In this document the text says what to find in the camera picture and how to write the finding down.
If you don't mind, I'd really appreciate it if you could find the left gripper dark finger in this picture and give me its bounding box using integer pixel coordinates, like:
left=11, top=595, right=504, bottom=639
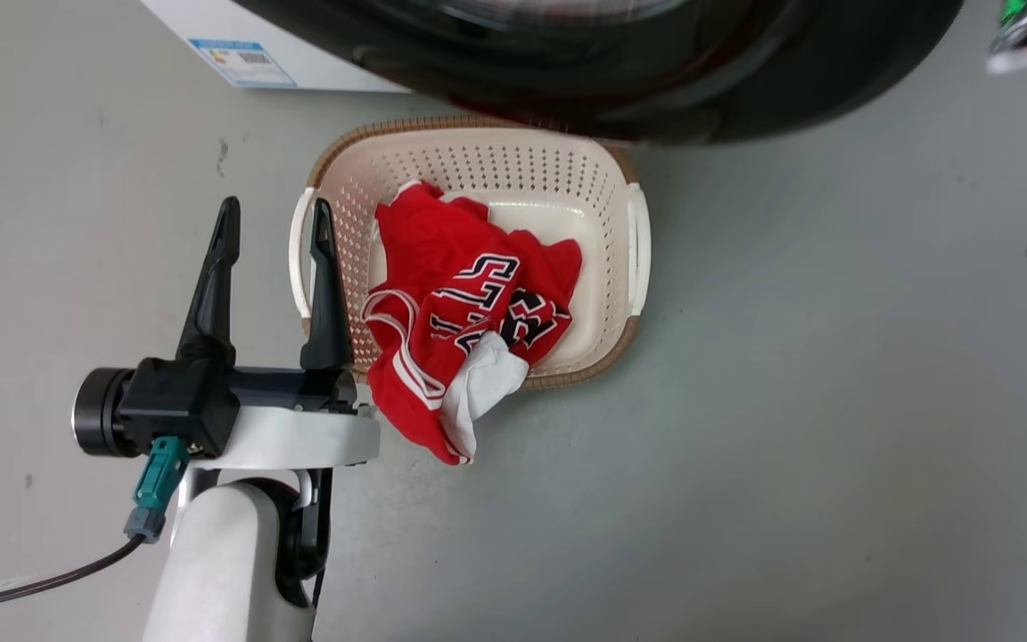
left=300, top=198, right=355, bottom=373
left=176, top=196, right=242, bottom=368

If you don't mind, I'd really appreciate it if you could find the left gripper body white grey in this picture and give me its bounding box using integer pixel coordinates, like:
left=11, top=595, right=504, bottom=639
left=191, top=365, right=382, bottom=472

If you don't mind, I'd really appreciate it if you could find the white washing machine body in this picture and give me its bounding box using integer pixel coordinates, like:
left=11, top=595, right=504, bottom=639
left=139, top=0, right=414, bottom=94

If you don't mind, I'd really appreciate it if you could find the black round washing machine door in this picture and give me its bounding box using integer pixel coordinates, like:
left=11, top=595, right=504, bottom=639
left=231, top=0, right=965, bottom=145

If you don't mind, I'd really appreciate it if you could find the red basketball jersey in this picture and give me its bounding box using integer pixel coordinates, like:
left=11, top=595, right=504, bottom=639
left=361, top=180, right=584, bottom=467

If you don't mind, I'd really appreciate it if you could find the white cloth garment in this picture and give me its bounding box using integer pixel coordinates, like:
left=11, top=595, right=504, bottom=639
left=439, top=331, right=530, bottom=461

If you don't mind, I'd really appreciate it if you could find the blue white energy label sticker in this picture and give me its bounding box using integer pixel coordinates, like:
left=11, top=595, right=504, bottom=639
left=189, top=37, right=299, bottom=89

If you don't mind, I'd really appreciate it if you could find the cream perforated laundry basket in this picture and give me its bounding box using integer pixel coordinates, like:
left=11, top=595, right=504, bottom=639
left=288, top=115, right=653, bottom=391

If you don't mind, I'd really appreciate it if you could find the black cable with teal connector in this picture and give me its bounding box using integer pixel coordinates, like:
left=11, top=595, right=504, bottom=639
left=0, top=435, right=193, bottom=618

